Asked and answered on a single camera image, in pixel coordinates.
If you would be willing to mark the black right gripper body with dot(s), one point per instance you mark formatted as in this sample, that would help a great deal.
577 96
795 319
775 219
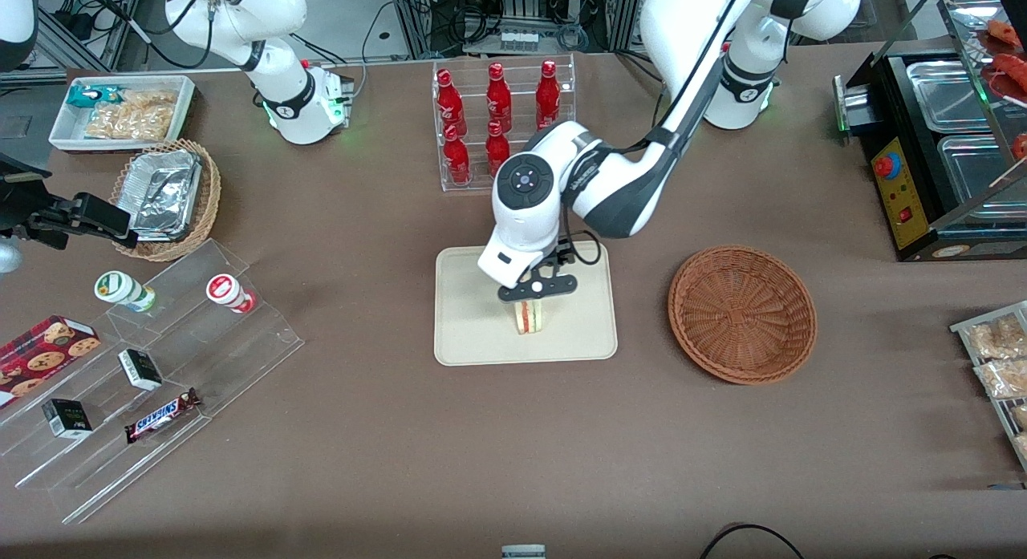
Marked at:
22 207

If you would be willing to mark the triangle sandwich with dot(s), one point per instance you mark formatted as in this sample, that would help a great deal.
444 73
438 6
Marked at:
529 318

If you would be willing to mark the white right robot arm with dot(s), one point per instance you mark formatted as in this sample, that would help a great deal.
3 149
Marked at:
297 102

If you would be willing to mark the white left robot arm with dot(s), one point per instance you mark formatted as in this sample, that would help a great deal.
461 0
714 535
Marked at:
618 182

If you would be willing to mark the beige plastic tray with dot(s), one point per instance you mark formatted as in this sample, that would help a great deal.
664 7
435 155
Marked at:
473 318

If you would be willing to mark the tan wicker basket with foil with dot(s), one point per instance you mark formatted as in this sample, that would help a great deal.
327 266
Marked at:
210 190

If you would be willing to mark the round brown wicker basket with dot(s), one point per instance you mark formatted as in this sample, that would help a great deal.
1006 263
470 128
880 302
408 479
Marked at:
742 314

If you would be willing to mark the green label yogurt cup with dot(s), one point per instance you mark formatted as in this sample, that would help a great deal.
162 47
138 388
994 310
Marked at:
122 290

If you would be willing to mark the stacked foil containers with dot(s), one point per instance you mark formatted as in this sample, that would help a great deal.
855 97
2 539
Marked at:
164 194

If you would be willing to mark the white rectangular snack bin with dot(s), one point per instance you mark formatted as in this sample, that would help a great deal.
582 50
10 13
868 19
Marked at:
60 130

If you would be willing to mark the red cola bottle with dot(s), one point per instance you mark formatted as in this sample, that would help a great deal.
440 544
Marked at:
498 98
449 102
548 94
456 156
497 150

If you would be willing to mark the beige snack bags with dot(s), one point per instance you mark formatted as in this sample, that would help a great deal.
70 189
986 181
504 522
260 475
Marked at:
136 114

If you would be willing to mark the teal snack packet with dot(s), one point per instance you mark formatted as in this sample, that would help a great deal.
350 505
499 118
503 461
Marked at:
92 95

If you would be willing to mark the small black green box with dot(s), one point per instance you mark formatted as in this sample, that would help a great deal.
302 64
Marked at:
66 419
140 369

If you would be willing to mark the red cookie box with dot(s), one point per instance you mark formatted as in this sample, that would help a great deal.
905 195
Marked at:
40 354

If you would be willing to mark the clear acrylic tiered stand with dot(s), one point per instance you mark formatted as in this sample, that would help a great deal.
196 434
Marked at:
241 342

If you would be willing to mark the snickers chocolate bar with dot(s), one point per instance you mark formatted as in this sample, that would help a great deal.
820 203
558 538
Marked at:
160 415

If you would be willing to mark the clear acrylic bottle rack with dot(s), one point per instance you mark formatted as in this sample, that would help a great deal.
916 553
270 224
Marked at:
473 70

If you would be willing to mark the metal equipment rack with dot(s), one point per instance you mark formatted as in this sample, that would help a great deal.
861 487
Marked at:
521 6

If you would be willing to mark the small grey device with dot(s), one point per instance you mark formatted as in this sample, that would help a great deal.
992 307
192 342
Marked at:
523 552

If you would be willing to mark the black food warmer cabinet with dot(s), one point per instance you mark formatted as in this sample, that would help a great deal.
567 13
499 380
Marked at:
903 198

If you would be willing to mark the grey snack display rack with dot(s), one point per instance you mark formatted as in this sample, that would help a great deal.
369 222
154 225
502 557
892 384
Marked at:
963 328

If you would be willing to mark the steel warmer pan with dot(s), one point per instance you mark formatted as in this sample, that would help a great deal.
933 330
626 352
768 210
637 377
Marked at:
947 94
975 174

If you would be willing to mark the clear bag of fried snacks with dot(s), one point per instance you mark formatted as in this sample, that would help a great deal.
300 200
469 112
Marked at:
995 336
1003 378

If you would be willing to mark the red sausage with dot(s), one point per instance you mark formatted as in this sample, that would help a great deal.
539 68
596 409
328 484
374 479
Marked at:
1012 76
1003 31

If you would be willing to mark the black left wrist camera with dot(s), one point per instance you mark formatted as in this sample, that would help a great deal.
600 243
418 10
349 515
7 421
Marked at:
545 287

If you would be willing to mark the aluminium frame structure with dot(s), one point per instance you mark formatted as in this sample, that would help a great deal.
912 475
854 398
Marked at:
88 30

